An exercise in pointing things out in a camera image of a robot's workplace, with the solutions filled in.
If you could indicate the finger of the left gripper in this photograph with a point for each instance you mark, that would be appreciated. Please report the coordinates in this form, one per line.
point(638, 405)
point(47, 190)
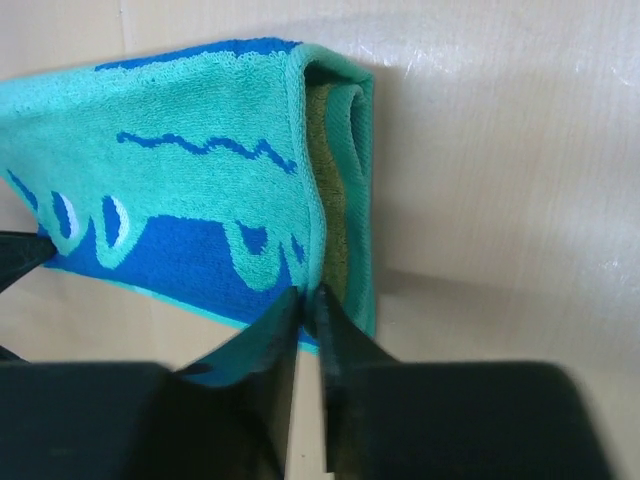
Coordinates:
point(20, 253)

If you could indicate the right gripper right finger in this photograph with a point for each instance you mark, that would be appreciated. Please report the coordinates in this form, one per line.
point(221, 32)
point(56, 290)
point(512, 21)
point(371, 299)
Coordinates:
point(357, 445)

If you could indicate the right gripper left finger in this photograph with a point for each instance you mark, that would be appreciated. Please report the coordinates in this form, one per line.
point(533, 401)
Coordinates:
point(227, 415)

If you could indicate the teal patterned towel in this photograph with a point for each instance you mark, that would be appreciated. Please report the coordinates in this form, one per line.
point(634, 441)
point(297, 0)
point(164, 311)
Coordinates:
point(213, 177)

